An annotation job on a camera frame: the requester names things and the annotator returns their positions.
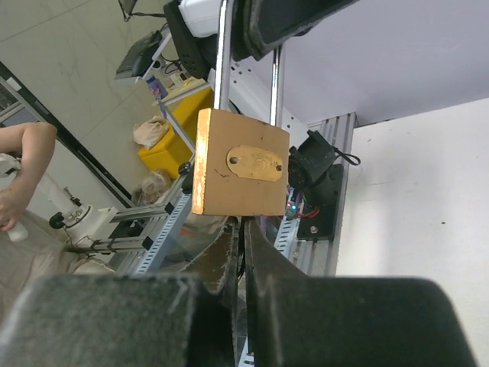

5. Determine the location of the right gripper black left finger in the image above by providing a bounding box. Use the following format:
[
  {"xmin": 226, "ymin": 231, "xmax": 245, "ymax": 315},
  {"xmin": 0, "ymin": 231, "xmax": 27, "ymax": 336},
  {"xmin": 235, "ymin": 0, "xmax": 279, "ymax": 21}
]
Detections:
[{"xmin": 1, "ymin": 223, "xmax": 239, "ymax": 366}]

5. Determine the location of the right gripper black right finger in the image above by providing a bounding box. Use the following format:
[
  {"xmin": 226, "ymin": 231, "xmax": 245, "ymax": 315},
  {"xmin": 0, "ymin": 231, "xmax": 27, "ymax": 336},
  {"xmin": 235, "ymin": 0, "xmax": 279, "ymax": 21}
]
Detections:
[{"xmin": 243, "ymin": 218, "xmax": 476, "ymax": 366}]

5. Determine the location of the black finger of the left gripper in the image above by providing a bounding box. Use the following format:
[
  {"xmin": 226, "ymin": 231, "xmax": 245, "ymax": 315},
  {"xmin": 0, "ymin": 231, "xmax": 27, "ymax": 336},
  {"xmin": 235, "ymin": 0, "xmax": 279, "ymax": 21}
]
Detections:
[{"xmin": 231, "ymin": 0, "xmax": 355, "ymax": 61}]

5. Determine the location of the large brass padlock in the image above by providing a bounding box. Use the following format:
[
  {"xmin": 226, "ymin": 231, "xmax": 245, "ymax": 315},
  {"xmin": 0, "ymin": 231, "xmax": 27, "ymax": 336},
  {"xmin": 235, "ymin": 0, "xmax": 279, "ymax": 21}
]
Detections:
[{"xmin": 192, "ymin": 1, "xmax": 290, "ymax": 216}]

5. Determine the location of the person forearm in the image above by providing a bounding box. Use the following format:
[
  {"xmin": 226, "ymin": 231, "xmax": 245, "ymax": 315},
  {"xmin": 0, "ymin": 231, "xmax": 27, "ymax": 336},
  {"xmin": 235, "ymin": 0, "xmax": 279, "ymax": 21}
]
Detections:
[{"xmin": 1, "ymin": 122, "xmax": 57, "ymax": 231}]

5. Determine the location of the yellow bin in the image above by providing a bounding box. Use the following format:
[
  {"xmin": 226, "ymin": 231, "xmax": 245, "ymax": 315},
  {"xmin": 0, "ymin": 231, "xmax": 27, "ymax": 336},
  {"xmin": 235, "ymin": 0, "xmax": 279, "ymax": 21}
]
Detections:
[{"xmin": 138, "ymin": 86, "xmax": 213, "ymax": 180}]

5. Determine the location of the aluminium front rail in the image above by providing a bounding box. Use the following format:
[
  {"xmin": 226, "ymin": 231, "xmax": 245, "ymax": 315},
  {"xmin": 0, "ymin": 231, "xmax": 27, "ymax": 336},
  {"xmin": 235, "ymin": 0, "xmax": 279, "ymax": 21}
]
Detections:
[{"xmin": 286, "ymin": 113, "xmax": 361, "ymax": 276}]

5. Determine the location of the slotted grey cable duct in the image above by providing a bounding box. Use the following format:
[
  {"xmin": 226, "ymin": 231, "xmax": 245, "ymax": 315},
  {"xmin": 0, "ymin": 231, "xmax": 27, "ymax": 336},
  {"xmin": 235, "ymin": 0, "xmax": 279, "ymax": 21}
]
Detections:
[{"xmin": 134, "ymin": 194, "xmax": 191, "ymax": 275}]

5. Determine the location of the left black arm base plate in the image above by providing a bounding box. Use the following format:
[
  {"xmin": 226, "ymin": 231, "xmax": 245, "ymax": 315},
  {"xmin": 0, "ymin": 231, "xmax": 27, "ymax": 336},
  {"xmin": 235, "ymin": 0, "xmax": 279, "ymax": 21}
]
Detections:
[{"xmin": 296, "ymin": 164, "xmax": 344, "ymax": 241}]

